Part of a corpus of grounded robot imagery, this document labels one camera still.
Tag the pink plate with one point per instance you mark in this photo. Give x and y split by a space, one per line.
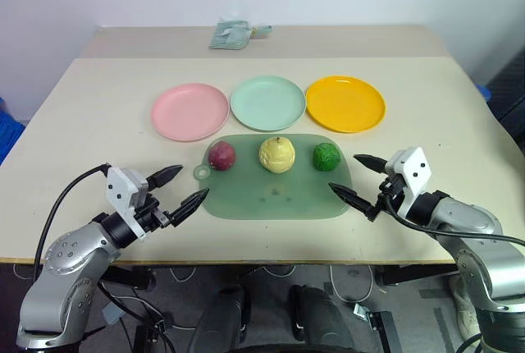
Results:
189 111

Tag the green translucent cutting mat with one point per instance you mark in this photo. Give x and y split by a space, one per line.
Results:
275 197

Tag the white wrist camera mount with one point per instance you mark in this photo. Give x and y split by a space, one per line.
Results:
412 176
123 193

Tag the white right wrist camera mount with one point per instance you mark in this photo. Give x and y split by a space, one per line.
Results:
412 176

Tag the yellow plate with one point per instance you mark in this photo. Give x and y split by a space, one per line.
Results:
345 103

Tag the dark red fruit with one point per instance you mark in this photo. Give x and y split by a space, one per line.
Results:
222 156

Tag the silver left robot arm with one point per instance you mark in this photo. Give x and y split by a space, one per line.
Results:
69 262

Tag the black table leg bracket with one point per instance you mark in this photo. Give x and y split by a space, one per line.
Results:
375 320

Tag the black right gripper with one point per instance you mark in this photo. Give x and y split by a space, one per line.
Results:
391 193

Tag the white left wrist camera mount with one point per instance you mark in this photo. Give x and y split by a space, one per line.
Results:
123 193

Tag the green fruit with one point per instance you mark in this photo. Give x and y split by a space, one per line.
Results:
326 157

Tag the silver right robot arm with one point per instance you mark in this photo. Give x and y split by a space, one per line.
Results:
480 238

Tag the white sneaker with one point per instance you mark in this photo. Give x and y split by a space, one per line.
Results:
463 308

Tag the pale green packet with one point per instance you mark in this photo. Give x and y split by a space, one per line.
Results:
229 35

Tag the yellow pear fruit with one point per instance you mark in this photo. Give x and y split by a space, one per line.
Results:
277 155

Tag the dark rounded right foot shape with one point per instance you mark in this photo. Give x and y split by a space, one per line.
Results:
320 320

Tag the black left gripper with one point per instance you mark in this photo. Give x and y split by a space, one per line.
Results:
149 211

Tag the light green plate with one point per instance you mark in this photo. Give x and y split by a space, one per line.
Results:
267 102

